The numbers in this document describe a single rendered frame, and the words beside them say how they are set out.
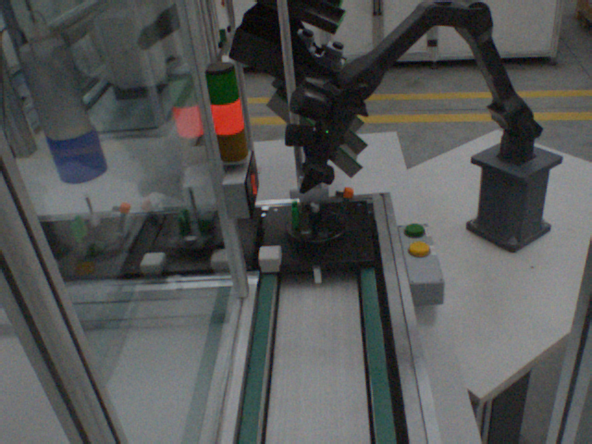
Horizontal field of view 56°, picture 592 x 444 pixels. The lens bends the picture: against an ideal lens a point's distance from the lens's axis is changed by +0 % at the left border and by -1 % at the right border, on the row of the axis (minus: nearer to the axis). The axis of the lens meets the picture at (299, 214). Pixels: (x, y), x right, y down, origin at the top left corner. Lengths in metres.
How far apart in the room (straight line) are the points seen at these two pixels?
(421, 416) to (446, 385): 0.18
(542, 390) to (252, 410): 1.49
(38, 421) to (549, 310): 1.01
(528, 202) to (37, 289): 1.14
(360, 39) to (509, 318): 4.30
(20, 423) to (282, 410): 0.49
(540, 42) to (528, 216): 4.08
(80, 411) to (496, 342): 0.86
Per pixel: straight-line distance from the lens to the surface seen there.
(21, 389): 1.26
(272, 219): 1.33
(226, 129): 0.93
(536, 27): 5.37
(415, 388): 0.95
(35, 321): 0.42
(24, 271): 0.39
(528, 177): 1.31
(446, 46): 5.32
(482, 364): 1.13
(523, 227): 1.40
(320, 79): 1.43
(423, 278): 1.14
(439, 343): 1.15
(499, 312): 1.24
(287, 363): 1.05
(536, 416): 2.20
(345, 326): 1.10
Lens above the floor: 1.67
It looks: 32 degrees down
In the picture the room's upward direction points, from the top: 6 degrees counter-clockwise
